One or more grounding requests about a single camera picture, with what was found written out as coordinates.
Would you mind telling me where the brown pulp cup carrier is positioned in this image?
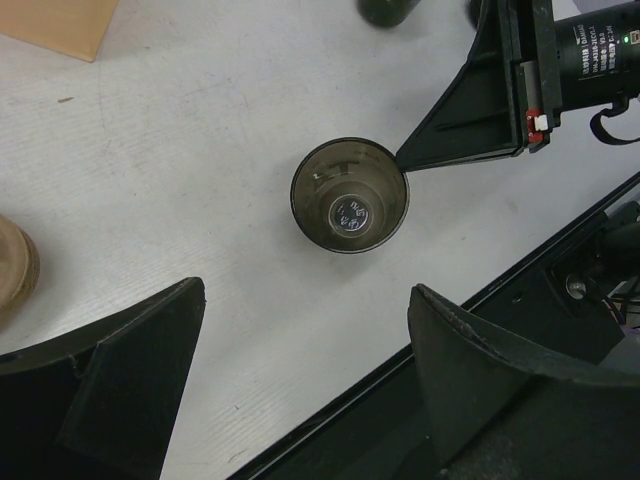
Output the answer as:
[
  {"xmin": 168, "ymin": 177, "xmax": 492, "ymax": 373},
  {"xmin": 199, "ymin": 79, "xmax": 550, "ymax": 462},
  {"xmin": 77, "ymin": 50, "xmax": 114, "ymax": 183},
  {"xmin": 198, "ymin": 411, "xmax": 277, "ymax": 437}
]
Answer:
[{"xmin": 1, "ymin": 216, "xmax": 40, "ymax": 329}]

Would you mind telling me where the brown paper bag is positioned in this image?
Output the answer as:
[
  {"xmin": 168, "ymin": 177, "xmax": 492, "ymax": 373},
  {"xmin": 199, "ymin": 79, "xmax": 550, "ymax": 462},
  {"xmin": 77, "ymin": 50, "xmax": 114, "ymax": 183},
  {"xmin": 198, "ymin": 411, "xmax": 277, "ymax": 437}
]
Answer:
[{"xmin": 1, "ymin": 0, "xmax": 119, "ymax": 63}]

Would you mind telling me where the black paper coffee cup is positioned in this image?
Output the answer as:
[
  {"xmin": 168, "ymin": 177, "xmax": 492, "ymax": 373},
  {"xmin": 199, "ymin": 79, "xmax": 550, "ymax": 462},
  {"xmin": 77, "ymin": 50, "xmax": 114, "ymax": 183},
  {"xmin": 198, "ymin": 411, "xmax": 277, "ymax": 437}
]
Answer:
[{"xmin": 290, "ymin": 137, "xmax": 410, "ymax": 254}]

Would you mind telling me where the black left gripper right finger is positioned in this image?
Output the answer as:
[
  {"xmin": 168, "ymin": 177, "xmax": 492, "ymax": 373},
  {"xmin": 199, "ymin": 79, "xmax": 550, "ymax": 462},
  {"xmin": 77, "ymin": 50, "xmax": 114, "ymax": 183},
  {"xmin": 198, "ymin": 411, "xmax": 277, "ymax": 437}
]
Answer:
[{"xmin": 408, "ymin": 285, "xmax": 639, "ymax": 479}]

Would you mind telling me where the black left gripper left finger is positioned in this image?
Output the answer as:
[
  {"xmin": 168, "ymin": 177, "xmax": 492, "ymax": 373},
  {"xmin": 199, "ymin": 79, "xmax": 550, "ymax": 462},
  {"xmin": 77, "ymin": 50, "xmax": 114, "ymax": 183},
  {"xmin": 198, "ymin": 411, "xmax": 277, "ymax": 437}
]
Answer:
[{"xmin": 1, "ymin": 277, "xmax": 206, "ymax": 479}]

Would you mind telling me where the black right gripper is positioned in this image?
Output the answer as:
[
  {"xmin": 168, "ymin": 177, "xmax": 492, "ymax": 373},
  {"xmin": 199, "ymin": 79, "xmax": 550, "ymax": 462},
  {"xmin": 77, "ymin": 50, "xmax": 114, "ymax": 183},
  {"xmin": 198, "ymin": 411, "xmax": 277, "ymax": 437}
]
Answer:
[{"xmin": 396, "ymin": 1, "xmax": 639, "ymax": 172}]

